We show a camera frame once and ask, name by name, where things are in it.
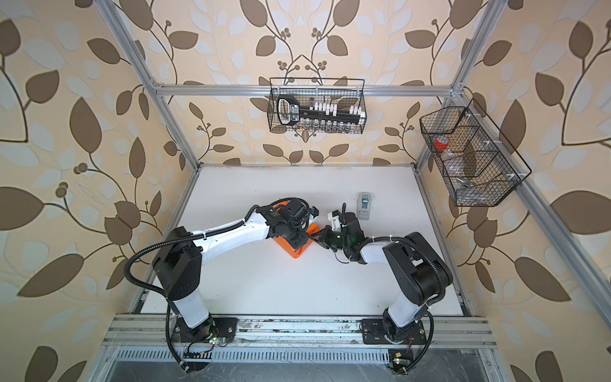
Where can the black tool set in basket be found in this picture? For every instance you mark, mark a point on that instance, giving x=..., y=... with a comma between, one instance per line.
x=317, y=114

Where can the black wire basket right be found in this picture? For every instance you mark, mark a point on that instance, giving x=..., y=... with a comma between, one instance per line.
x=480, y=167

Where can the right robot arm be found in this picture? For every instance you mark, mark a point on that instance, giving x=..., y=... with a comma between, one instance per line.
x=421, y=274

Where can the orange wrapping paper sheet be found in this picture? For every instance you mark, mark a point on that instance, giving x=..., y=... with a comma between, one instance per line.
x=297, y=252

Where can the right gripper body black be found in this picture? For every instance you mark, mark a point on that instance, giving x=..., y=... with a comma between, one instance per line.
x=340, y=241

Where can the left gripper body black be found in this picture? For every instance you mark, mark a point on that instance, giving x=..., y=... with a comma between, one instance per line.
x=296, y=234

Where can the black wire basket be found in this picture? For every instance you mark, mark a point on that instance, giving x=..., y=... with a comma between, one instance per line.
x=344, y=91
x=480, y=167

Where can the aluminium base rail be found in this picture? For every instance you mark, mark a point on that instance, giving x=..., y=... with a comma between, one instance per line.
x=328, y=339

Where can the black wire basket centre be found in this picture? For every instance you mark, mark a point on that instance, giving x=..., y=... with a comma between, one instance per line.
x=344, y=91

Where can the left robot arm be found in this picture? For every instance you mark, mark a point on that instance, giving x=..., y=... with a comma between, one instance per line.
x=179, y=262

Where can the white tape dispenser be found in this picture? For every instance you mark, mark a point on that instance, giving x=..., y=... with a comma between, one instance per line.
x=363, y=210

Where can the red capped item in basket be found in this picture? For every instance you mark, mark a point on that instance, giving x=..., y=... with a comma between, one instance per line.
x=441, y=143

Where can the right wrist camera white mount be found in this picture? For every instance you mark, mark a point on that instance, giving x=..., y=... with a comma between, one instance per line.
x=335, y=220

